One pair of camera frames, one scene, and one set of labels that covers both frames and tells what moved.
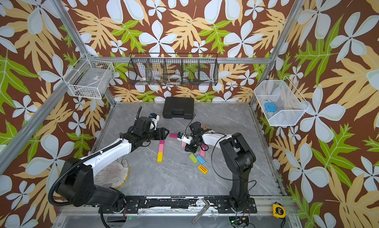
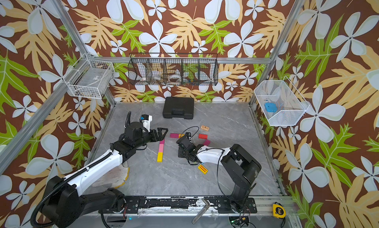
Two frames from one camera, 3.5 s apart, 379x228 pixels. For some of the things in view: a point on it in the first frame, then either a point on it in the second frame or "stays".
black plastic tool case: [178, 107] stays
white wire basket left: [89, 78] stays
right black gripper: [190, 149] -> [179, 154]
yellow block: [160, 157] stays
